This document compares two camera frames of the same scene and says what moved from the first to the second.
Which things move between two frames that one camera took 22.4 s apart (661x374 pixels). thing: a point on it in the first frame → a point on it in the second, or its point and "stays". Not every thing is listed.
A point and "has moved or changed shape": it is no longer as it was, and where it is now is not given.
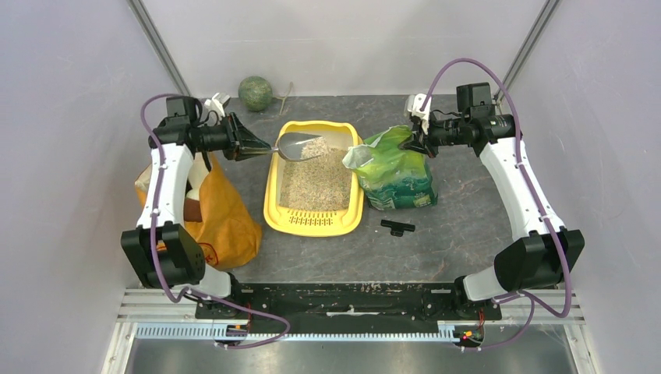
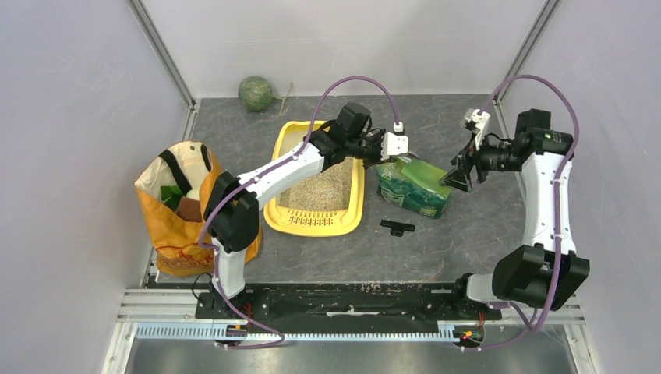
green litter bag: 392,178 has moved or changed shape
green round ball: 255,93 stays
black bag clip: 397,228 stays
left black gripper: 242,143 → 378,160
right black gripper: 422,142 → 456,178
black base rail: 350,302 stays
